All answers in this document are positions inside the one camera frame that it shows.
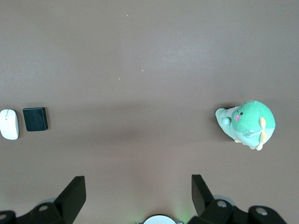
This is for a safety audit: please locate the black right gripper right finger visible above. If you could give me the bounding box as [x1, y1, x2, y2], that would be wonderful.
[186, 174, 287, 224]

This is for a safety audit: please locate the green dinosaur plush toy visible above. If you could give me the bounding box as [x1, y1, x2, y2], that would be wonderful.
[214, 100, 276, 152]

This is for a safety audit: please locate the brown table cover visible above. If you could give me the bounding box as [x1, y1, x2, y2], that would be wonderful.
[0, 0, 299, 224]

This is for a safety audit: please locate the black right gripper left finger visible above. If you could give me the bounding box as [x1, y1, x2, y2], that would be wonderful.
[0, 176, 86, 224]

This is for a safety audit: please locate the black square box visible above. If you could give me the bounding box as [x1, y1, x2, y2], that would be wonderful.
[22, 107, 49, 132]

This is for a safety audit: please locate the white computer mouse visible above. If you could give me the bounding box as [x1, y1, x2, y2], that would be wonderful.
[0, 109, 21, 140]

